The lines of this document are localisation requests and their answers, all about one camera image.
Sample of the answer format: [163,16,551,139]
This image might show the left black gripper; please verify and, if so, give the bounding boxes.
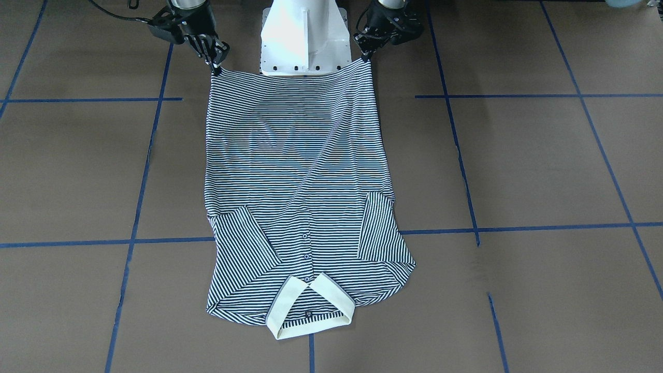
[353,3,423,62]

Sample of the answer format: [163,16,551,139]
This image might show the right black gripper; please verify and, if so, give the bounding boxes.
[179,5,230,76]

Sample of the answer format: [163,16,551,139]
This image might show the striped polo shirt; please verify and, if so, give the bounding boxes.
[204,59,416,340]

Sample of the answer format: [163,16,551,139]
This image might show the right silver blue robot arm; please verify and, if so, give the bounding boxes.
[168,1,230,76]

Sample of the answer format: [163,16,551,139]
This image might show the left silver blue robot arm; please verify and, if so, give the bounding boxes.
[353,1,424,62]

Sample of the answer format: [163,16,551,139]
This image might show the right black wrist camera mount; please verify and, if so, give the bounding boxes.
[147,6,185,45]

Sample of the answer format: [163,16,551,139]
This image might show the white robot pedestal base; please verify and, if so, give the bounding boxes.
[259,1,352,76]

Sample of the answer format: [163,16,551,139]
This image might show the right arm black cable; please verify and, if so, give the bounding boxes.
[88,0,156,24]

